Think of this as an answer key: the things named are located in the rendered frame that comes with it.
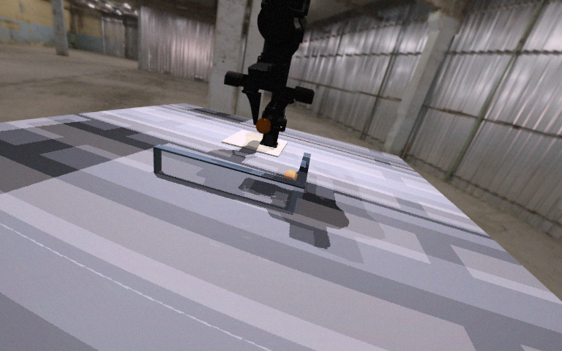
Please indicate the low clear glass wall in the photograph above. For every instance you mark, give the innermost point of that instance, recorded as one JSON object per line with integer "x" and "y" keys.
{"x": 227, "y": 181}

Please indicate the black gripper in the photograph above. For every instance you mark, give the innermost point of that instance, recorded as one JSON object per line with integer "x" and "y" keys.
{"x": 300, "y": 94}

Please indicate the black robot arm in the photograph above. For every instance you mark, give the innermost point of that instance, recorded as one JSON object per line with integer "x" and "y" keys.
{"x": 276, "y": 25}

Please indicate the brown ball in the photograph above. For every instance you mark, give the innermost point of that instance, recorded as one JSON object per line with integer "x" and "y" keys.
{"x": 263, "y": 125}

